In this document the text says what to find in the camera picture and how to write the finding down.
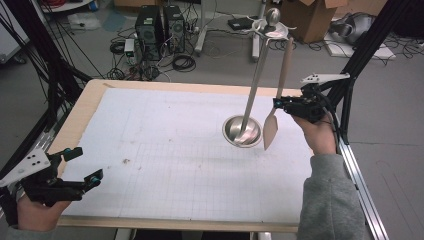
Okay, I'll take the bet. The person's right hand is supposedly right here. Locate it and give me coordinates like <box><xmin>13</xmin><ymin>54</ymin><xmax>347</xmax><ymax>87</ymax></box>
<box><xmin>292</xmin><ymin>114</ymin><xmax>338</xmax><ymax>156</ymax></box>

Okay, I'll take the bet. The black metal frame strut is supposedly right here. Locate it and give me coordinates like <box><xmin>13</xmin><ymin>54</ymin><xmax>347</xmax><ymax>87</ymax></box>
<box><xmin>0</xmin><ymin>0</ymin><xmax>93</xmax><ymax>181</ymax></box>
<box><xmin>309</xmin><ymin>0</ymin><xmax>414</xmax><ymax>146</ymax></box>

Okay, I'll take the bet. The coil of black cable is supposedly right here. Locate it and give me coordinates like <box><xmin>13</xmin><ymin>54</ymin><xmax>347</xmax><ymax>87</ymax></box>
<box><xmin>171</xmin><ymin>53</ymin><xmax>197</xmax><ymax>73</ymax></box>

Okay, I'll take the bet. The round white table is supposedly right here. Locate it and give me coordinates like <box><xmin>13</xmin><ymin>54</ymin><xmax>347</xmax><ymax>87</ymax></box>
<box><xmin>39</xmin><ymin>0</ymin><xmax>95</xmax><ymax>14</ymax></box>

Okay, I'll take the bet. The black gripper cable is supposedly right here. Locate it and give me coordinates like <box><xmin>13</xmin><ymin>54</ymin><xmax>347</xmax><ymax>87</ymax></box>
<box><xmin>318</xmin><ymin>89</ymin><xmax>342</xmax><ymax>136</ymax></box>

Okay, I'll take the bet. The white grid mat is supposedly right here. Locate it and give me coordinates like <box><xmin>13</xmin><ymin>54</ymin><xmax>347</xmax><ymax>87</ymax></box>
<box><xmin>60</xmin><ymin>87</ymin><xmax>315</xmax><ymax>224</ymax></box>

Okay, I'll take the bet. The black computer tower green label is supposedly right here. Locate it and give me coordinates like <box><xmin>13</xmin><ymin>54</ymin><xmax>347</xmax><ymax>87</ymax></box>
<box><xmin>134</xmin><ymin>5</ymin><xmax>165</xmax><ymax>62</ymax></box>

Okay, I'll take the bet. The clear plastic bag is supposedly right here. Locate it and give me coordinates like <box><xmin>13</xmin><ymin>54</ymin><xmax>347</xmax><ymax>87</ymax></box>
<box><xmin>67</xmin><ymin>12</ymin><xmax>102</xmax><ymax>32</ymax></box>

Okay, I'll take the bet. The flat black box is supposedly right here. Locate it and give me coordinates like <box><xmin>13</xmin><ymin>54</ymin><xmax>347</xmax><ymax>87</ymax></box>
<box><xmin>227</xmin><ymin>15</ymin><xmax>260</xmax><ymax>32</ymax></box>

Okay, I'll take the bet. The large brown cardboard box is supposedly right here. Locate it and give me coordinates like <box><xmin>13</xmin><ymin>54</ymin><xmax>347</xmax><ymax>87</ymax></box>
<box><xmin>280</xmin><ymin>0</ymin><xmax>349</xmax><ymax>44</ymax></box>

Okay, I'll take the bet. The white cabinet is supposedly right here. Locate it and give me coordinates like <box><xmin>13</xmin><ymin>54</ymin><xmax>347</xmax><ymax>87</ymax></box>
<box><xmin>0</xmin><ymin>0</ymin><xmax>32</xmax><ymax>65</ymax></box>

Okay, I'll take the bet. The white flat board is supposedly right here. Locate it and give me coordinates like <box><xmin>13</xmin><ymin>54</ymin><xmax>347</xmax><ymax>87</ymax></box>
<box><xmin>324</xmin><ymin>32</ymin><xmax>398</xmax><ymax>61</ymax></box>

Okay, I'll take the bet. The silver grey bag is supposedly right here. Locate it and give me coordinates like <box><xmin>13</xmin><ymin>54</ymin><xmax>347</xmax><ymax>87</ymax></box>
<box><xmin>328</xmin><ymin>12</ymin><xmax>376</xmax><ymax>46</ymax></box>

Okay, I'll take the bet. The small white electronic box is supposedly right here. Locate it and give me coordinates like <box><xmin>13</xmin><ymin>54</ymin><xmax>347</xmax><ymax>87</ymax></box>
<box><xmin>123</xmin><ymin>38</ymin><xmax>137</xmax><ymax>65</ymax></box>

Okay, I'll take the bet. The wooden spatula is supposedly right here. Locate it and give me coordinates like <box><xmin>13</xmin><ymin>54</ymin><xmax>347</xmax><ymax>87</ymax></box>
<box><xmin>262</xmin><ymin>36</ymin><xmax>295</xmax><ymax>152</ymax></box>

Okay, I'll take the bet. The white metal stand leg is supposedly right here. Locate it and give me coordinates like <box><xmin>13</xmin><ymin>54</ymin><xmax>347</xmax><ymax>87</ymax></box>
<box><xmin>193</xmin><ymin>0</ymin><xmax>210</xmax><ymax>57</ymax></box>
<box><xmin>251</xmin><ymin>0</ymin><xmax>268</xmax><ymax>63</ymax></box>

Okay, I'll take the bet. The person's left hand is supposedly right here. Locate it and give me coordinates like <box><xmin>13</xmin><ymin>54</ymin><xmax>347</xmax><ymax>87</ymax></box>
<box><xmin>16</xmin><ymin>194</ymin><xmax>73</xmax><ymax>232</ymax></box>

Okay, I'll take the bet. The metal utensil stand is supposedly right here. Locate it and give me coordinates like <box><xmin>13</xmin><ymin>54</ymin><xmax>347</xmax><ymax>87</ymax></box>
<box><xmin>222</xmin><ymin>7</ymin><xmax>298</xmax><ymax>149</ymax></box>

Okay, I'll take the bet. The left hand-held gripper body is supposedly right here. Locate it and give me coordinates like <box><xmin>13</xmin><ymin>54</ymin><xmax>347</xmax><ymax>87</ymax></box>
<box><xmin>0</xmin><ymin>147</ymin><xmax>86</xmax><ymax>208</ymax></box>

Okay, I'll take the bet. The aluminium rail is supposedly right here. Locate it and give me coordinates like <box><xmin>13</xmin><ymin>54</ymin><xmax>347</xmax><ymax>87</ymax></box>
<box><xmin>334</xmin><ymin>106</ymin><xmax>390</xmax><ymax>240</ymax></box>

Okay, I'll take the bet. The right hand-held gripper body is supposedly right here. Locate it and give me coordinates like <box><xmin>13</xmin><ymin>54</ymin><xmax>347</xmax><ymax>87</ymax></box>
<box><xmin>284</xmin><ymin>72</ymin><xmax>352</xmax><ymax>125</ymax></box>

